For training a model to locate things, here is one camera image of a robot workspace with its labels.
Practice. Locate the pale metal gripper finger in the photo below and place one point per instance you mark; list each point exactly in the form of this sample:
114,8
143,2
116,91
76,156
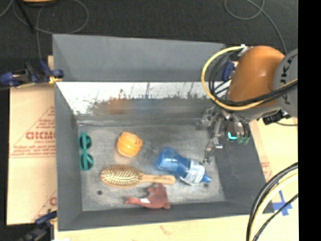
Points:
206,118
213,147

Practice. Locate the blue plastic bottle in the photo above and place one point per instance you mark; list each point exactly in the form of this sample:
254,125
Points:
175,163

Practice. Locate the red-brown toy animal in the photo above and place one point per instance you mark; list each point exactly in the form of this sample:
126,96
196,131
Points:
156,198

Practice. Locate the orange ribbed plastic cup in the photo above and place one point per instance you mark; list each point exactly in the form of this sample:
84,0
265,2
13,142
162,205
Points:
129,144

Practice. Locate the grey metal bin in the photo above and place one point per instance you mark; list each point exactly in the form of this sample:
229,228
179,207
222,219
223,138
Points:
140,64

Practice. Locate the wooden hairbrush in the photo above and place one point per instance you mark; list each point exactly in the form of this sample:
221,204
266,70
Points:
123,176

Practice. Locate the green sunglasses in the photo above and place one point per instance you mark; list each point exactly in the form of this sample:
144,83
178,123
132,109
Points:
85,150

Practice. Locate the brown cardboard board red print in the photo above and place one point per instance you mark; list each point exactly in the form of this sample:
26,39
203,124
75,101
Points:
30,159

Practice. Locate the black cylinder on white bracket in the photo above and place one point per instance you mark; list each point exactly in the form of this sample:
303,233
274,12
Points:
273,118

